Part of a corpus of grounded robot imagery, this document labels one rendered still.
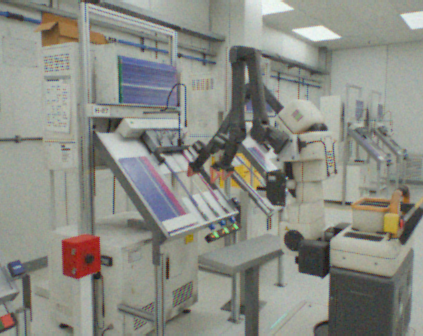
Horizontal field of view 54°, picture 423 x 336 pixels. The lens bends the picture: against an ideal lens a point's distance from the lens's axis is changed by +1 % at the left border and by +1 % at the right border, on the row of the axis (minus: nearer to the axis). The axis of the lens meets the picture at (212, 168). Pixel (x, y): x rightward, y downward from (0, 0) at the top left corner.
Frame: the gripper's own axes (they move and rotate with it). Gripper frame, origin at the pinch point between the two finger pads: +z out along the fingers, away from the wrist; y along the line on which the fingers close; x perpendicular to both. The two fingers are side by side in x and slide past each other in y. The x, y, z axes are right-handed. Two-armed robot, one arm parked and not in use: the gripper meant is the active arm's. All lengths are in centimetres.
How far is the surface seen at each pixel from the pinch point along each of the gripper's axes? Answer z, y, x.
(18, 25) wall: 39, -4, -202
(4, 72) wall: 67, 10, -175
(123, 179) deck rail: 2.0, 49.0, -6.1
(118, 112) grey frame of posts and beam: -10, 32, -44
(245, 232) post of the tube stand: 19, -41, 42
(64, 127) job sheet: 14, 49, -58
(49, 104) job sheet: 14, 49, -76
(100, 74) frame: -20, 38, -64
